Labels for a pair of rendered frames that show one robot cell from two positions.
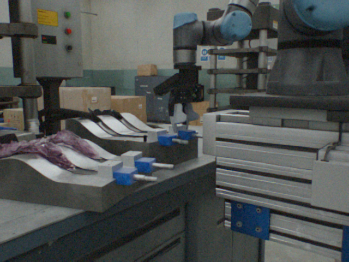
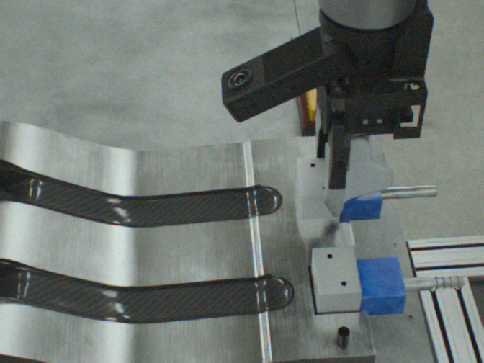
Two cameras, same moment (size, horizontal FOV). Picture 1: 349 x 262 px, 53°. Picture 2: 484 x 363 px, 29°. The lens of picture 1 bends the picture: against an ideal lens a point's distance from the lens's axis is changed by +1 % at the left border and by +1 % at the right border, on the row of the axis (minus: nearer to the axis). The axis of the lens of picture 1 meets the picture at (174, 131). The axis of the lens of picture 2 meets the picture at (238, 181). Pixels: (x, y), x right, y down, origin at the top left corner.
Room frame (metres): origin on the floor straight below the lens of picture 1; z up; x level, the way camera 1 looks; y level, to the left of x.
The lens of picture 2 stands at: (0.71, 0.42, 1.55)
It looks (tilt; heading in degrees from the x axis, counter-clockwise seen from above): 47 degrees down; 321
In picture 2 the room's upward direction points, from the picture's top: 1 degrees counter-clockwise
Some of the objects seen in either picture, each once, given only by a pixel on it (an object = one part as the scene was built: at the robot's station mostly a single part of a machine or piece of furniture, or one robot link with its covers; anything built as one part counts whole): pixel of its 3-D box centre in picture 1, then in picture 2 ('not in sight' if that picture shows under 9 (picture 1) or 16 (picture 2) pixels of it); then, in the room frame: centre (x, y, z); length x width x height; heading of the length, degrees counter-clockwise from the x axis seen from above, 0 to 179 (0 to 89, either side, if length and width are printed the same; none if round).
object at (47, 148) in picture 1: (44, 145); not in sight; (0.89, 0.33, 0.90); 0.26 x 0.18 x 0.08; 71
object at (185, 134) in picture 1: (189, 135); (366, 194); (1.10, -0.05, 0.89); 0.13 x 0.05 x 0.05; 54
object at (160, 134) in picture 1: (169, 140); (389, 285); (1.01, 0.01, 0.89); 0.13 x 0.05 x 0.05; 54
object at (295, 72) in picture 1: (307, 68); not in sight; (0.70, -0.26, 1.09); 0.15 x 0.15 x 0.10
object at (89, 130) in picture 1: (119, 136); (83, 264); (1.22, 0.20, 0.87); 0.50 x 0.26 x 0.14; 54
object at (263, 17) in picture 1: (252, 80); not in sight; (5.68, -1.25, 1.03); 1.54 x 0.94 x 2.06; 148
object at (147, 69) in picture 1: (147, 70); not in sight; (8.67, 0.66, 1.26); 0.42 x 0.33 x 0.29; 58
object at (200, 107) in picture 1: (199, 107); not in sight; (8.01, -0.59, 0.42); 0.86 x 0.33 x 0.83; 58
